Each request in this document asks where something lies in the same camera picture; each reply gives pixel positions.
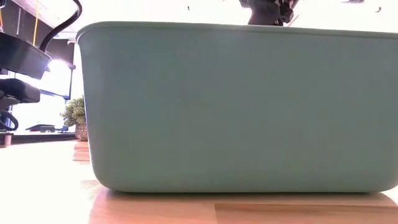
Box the yellow cable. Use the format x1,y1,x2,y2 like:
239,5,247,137
32,0,40,47

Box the blue metal beam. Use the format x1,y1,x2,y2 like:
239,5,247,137
39,88,71,101

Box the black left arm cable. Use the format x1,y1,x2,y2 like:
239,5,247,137
39,0,83,52

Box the black aluminium table frame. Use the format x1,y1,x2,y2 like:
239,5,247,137
0,132,78,149

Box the thin dark pole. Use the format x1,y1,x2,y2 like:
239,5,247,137
68,63,76,100

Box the black cable loop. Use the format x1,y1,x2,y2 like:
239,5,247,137
0,110,19,131

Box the small green potted plant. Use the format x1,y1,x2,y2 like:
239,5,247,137
60,96,89,142

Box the green plastic bin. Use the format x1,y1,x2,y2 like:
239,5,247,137
76,21,398,194

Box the dark flat background object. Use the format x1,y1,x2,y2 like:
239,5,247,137
26,124,70,134

